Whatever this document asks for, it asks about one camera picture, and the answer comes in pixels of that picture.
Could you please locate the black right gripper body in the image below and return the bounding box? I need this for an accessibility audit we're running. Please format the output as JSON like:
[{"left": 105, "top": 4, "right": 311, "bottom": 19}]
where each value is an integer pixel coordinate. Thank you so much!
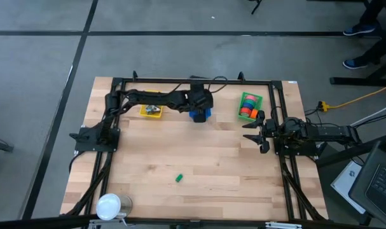
[{"left": 257, "top": 109, "right": 282, "bottom": 155}]

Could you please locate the green plastic basket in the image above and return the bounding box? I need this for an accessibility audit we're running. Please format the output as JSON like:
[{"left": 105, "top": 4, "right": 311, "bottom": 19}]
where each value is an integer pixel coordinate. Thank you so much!
[{"left": 237, "top": 91, "right": 264, "bottom": 123}]

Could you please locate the grey cable conduit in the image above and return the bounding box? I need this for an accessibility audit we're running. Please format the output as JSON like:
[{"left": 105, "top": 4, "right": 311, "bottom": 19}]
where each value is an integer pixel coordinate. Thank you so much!
[{"left": 350, "top": 101, "right": 386, "bottom": 128}]

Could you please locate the silver metal bracket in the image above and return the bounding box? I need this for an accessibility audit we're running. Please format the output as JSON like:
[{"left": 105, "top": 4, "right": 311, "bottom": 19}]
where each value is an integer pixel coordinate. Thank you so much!
[{"left": 265, "top": 221, "right": 303, "bottom": 229}]

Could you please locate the black desk crossbar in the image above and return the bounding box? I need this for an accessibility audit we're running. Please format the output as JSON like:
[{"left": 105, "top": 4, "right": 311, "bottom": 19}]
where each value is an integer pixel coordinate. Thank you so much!
[{"left": 316, "top": 133, "right": 386, "bottom": 168}]

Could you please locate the person's foot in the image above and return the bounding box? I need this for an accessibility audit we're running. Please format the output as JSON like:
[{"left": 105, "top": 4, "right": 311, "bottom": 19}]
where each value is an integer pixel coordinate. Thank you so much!
[
  {"left": 341, "top": 59, "right": 369, "bottom": 70},
  {"left": 342, "top": 24, "right": 376, "bottom": 36}
]

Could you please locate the black stand leg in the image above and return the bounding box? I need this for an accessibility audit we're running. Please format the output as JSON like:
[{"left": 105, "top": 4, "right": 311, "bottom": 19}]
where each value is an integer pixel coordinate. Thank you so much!
[{"left": 248, "top": 0, "right": 264, "bottom": 15}]

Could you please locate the white table lamp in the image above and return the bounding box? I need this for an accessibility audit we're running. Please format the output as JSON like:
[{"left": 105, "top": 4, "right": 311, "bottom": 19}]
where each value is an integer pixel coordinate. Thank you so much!
[{"left": 95, "top": 193, "right": 132, "bottom": 221}]

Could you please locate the dark grey laptop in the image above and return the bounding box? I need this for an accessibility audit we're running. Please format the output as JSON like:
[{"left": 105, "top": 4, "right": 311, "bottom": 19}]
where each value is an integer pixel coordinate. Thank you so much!
[{"left": 348, "top": 139, "right": 386, "bottom": 228}]

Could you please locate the yellow power cord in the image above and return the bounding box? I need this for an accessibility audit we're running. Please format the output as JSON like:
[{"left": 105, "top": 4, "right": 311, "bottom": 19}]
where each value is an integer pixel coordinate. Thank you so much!
[{"left": 318, "top": 83, "right": 386, "bottom": 112}]

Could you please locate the white printed box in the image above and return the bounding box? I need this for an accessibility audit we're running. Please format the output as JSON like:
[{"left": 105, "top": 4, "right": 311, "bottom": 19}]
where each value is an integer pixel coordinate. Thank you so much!
[{"left": 330, "top": 160, "right": 371, "bottom": 215}]

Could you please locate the yellow plastic basket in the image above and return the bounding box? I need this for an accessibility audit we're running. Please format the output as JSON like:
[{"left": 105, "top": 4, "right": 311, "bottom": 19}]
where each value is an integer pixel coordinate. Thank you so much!
[{"left": 139, "top": 90, "right": 164, "bottom": 119}]

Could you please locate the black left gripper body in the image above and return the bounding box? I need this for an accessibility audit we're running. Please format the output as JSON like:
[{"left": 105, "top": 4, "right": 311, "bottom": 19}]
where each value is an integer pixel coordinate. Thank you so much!
[{"left": 188, "top": 82, "right": 214, "bottom": 124}]

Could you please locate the blue plastic basket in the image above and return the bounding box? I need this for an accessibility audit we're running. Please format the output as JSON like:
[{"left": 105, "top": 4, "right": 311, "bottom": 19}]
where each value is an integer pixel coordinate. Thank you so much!
[{"left": 188, "top": 108, "right": 212, "bottom": 121}]

